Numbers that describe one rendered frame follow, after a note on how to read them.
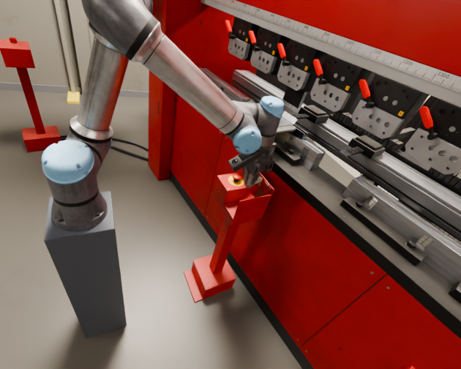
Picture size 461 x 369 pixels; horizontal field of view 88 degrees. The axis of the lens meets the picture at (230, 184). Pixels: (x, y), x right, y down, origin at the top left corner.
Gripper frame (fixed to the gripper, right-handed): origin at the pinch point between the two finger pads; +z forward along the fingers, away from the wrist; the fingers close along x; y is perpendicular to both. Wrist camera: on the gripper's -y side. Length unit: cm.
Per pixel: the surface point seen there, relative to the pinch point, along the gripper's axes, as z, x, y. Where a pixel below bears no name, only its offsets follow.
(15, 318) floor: 75, 19, -102
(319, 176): -0.8, -5.6, 34.5
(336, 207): -1.4, -23.1, 27.2
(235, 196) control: 10.1, 4.5, -0.5
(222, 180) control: 5.4, 11.3, -4.8
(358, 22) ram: -56, 7, 35
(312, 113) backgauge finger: -14, 26, 52
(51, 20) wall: 2, 289, -71
